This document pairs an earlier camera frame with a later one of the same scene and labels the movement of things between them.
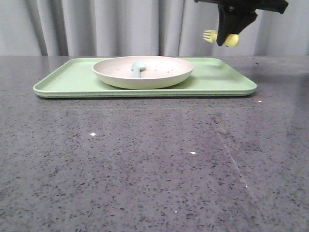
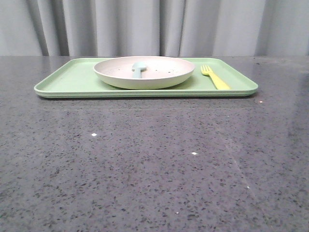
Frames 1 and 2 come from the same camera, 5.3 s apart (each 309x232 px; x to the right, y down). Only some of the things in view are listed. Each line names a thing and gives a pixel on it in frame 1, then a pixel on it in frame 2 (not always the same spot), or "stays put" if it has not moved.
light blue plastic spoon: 135,69 stays put
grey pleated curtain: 144,28 stays put
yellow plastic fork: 231,40 to 205,70
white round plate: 160,71 stays put
